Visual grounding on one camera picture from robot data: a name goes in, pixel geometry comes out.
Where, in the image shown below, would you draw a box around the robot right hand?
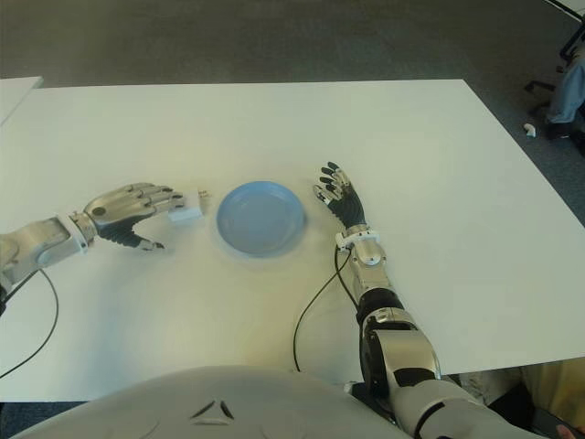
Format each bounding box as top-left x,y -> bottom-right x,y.
311,159 -> 367,229

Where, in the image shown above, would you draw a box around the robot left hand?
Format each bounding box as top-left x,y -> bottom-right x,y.
75,182 -> 186,252

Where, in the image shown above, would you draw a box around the white charger block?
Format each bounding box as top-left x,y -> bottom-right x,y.
167,186 -> 215,225

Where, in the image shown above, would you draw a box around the blue plate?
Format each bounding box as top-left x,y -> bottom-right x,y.
215,181 -> 306,257

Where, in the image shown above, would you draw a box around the neighbouring white table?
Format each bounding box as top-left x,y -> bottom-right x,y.
0,76 -> 45,125

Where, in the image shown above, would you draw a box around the grey robot torso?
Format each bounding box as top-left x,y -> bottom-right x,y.
68,365 -> 403,439

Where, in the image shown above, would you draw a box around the dark shoe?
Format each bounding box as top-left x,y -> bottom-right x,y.
546,121 -> 585,152

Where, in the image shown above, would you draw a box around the person leg in jeans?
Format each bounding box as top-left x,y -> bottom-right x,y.
546,59 -> 585,124

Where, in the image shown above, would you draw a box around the seated person yellow clothes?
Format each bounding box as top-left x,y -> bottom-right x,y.
456,360 -> 585,439

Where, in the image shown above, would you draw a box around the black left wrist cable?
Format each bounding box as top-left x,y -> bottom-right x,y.
0,267 -> 60,380

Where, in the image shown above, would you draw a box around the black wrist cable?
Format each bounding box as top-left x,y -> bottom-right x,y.
0,267 -> 60,380
292,249 -> 362,372

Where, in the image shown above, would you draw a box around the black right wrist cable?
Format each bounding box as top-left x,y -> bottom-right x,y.
292,249 -> 362,372

